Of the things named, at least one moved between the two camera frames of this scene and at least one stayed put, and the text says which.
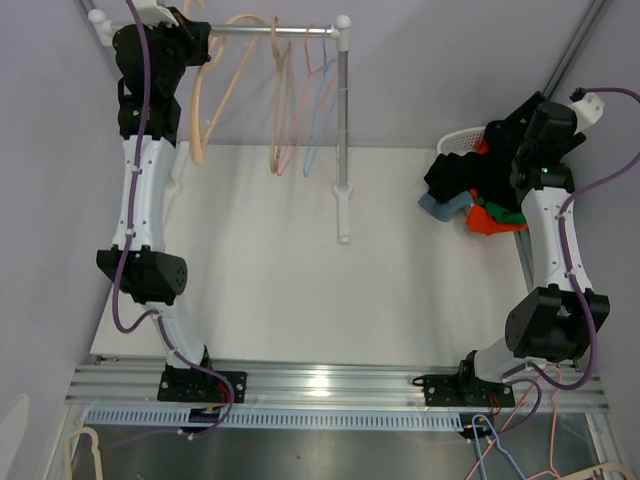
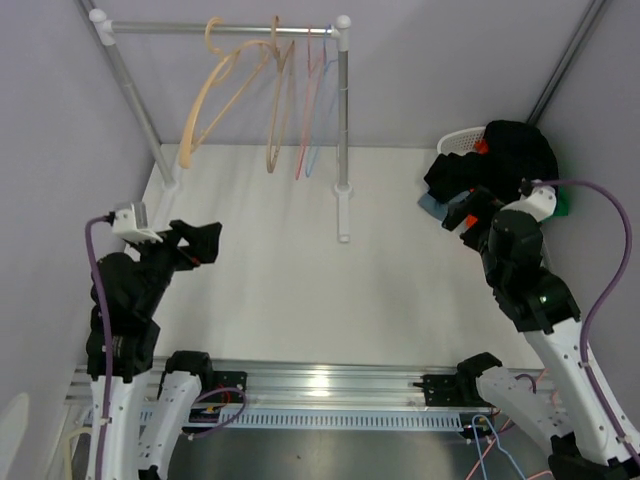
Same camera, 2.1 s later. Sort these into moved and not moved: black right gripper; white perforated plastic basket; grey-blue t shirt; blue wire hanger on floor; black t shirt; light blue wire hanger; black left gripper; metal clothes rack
Moved: black left gripper; black right gripper
Not moved: black t shirt; white perforated plastic basket; light blue wire hanger; blue wire hanger on floor; grey-blue t shirt; metal clothes rack
